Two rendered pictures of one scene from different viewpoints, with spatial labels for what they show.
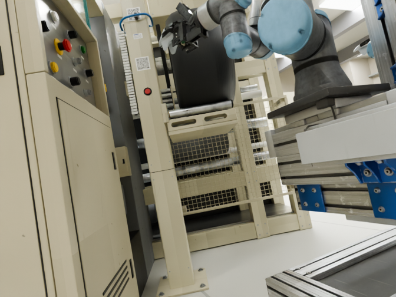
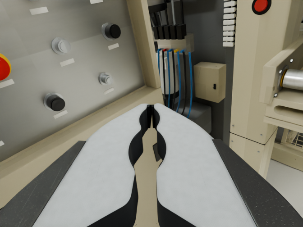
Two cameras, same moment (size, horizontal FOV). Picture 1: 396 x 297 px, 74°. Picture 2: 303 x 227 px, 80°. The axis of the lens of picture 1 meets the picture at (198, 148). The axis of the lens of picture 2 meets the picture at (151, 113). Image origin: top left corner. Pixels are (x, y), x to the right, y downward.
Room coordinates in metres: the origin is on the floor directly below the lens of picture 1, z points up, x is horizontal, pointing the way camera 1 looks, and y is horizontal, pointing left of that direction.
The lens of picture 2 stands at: (0.86, -0.03, 1.12)
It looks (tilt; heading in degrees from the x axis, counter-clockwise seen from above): 31 degrees down; 57
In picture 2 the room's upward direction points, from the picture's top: 12 degrees counter-clockwise
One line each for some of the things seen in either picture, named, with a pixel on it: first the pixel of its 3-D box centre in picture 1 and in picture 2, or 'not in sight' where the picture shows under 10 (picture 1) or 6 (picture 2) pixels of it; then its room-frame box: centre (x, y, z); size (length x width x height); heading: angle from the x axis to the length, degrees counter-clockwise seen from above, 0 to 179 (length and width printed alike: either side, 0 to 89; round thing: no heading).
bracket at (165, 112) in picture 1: (168, 120); (295, 59); (1.50, 0.14, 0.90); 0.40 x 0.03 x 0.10; 3
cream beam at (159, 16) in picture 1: (192, 11); not in sight; (1.81, -0.15, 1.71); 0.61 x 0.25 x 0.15; 93
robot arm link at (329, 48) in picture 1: (309, 41); not in sight; (0.72, -0.36, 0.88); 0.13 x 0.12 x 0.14; 139
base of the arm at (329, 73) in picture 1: (319, 82); not in sight; (0.72, -0.37, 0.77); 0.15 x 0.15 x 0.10
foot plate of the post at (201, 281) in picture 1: (182, 281); not in sight; (1.48, 0.22, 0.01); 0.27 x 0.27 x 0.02; 3
